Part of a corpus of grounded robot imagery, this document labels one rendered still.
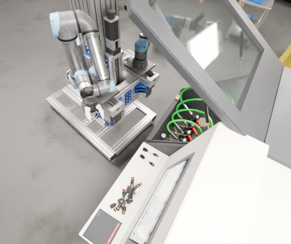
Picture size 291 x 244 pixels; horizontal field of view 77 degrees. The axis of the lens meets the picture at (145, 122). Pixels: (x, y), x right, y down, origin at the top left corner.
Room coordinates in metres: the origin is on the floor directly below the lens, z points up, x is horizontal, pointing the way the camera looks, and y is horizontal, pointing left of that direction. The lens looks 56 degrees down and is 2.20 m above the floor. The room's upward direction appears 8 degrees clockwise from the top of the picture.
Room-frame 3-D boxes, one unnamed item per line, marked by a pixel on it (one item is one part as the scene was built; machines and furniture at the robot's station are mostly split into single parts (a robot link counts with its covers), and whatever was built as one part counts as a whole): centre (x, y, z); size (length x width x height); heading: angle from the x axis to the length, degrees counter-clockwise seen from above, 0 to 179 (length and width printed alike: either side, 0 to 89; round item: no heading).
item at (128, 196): (0.25, 0.06, 1.01); 0.23 x 0.11 x 0.06; 155
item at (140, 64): (1.45, 0.12, 1.09); 0.15 x 0.15 x 0.10
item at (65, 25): (0.97, 0.52, 1.41); 0.15 x 0.12 x 0.55; 120
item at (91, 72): (1.04, 0.41, 1.20); 0.13 x 0.12 x 0.14; 120
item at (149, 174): (0.29, 0.04, 0.96); 0.70 x 0.22 x 0.03; 155
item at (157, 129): (0.96, -0.17, 0.87); 0.62 x 0.04 x 0.16; 155
